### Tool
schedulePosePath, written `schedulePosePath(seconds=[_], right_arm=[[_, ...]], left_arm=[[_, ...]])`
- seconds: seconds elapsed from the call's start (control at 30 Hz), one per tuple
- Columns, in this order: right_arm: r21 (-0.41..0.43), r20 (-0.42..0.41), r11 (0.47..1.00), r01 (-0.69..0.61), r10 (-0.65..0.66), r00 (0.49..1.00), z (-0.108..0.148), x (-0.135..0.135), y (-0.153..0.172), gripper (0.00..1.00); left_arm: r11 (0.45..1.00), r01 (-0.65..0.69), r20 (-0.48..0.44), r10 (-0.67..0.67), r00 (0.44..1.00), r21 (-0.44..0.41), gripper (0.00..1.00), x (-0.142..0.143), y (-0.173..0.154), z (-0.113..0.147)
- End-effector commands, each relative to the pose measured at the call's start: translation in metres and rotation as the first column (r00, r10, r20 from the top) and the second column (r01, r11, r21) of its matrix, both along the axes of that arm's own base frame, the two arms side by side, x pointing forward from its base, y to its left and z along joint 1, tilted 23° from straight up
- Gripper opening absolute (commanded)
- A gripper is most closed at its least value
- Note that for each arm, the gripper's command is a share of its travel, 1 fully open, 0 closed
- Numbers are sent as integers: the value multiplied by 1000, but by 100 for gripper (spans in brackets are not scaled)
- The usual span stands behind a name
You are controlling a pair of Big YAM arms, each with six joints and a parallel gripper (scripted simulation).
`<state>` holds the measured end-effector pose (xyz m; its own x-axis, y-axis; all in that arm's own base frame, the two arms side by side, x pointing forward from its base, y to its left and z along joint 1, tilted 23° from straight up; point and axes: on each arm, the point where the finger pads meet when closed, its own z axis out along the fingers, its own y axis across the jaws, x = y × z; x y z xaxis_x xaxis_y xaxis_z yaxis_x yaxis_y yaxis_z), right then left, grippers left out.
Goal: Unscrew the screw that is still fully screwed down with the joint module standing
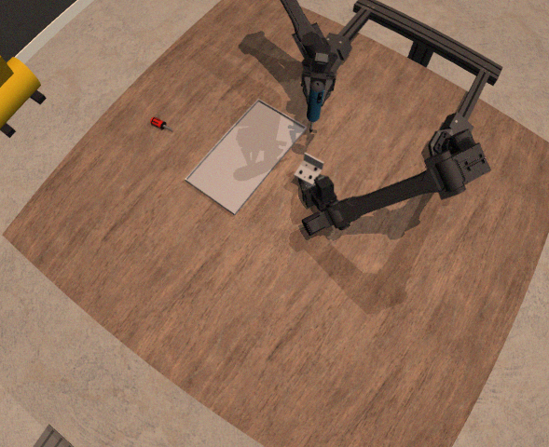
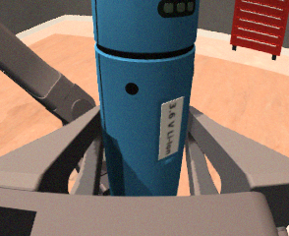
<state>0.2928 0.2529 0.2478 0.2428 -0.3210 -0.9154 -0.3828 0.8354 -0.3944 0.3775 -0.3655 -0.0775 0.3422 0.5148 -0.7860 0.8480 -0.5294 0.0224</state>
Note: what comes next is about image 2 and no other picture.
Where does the blue screwdriver barrel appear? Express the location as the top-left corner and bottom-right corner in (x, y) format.
(91, 0), (200, 197)

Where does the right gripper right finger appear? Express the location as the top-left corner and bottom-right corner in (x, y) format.
(185, 105), (289, 229)

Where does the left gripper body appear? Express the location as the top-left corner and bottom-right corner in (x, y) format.
(98, 174), (110, 196)

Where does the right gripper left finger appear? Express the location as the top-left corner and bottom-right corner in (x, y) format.
(0, 105), (104, 196)

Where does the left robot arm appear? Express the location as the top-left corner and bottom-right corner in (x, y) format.
(0, 23), (96, 126)

